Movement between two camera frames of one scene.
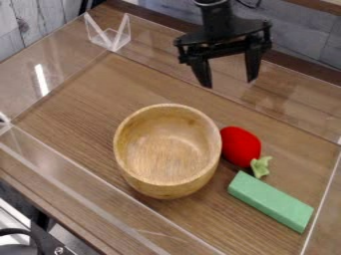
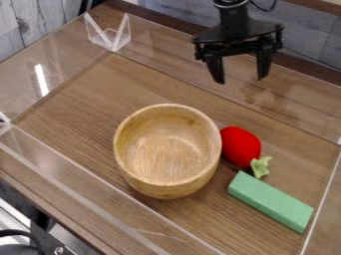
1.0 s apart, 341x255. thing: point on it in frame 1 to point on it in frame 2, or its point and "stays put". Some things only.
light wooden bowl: (167, 148) stays put
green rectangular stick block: (275, 204) stays put
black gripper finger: (202, 71) to (214, 63)
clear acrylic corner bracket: (110, 38) stays put
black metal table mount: (41, 221) stays put
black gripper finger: (253, 56) to (262, 64)
